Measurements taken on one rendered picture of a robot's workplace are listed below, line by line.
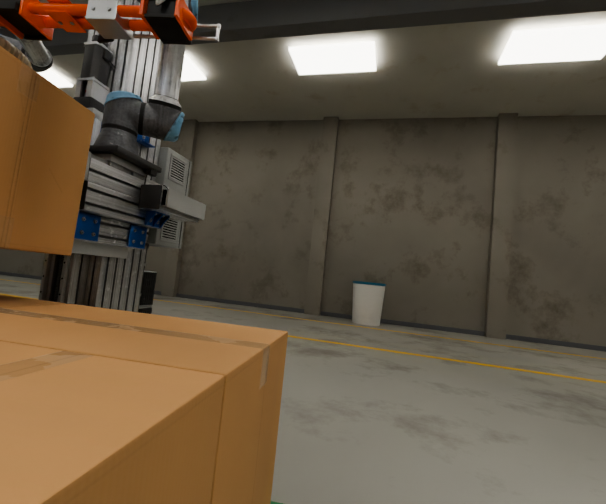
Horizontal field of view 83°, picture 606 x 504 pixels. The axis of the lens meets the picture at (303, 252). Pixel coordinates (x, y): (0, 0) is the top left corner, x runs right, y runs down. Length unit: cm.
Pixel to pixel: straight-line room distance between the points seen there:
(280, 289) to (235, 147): 327
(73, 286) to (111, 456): 133
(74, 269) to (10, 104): 76
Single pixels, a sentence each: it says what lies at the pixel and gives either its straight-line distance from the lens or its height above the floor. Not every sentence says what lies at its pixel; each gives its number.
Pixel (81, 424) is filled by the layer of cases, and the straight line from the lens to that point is 34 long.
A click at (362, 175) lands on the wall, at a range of 707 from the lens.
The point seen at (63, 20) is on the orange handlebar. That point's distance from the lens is 106.
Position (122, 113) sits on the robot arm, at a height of 118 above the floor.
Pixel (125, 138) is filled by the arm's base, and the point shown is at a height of 110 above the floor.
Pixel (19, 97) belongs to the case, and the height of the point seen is 99.
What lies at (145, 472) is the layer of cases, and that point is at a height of 51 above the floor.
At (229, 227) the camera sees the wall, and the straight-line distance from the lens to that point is 758.
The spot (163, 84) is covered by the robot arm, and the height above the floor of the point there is 131.
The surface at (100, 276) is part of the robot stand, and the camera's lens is 159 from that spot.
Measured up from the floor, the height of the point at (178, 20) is 117.
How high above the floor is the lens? 67
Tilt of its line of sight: 4 degrees up
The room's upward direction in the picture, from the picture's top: 6 degrees clockwise
